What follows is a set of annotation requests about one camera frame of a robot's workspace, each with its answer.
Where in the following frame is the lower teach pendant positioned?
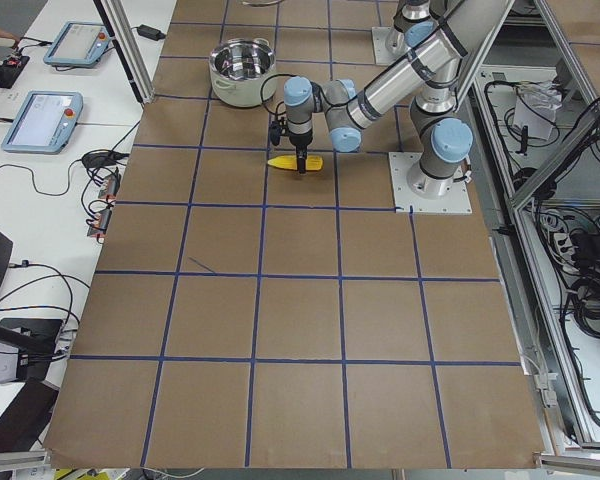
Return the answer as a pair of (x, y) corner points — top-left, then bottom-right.
(1, 91), (83, 154)

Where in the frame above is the upper teach pendant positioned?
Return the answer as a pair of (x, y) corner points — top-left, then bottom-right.
(43, 21), (110, 68)

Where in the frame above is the yellow corn cob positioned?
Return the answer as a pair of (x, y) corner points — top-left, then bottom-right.
(267, 154), (324, 173)

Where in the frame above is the aluminium frame post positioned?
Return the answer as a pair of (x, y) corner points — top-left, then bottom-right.
(93, 0), (155, 105)

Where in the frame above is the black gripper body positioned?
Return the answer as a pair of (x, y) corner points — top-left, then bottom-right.
(286, 119), (313, 148)

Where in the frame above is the black power adapter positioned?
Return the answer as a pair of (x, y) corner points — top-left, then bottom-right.
(137, 24), (166, 41)

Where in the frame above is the pale green cooking pot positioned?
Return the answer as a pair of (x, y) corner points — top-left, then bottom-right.
(209, 38), (277, 108)

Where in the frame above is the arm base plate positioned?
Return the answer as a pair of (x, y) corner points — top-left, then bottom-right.
(388, 152), (472, 215)
(371, 27), (409, 66)

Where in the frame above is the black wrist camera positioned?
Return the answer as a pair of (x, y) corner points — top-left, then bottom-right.
(268, 116), (288, 146)

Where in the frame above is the teach pendant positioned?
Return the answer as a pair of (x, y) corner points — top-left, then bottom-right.
(43, 21), (110, 68)
(1, 91), (83, 154)

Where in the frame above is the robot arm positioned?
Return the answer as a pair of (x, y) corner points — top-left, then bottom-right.
(384, 0), (447, 55)
(269, 0), (512, 199)

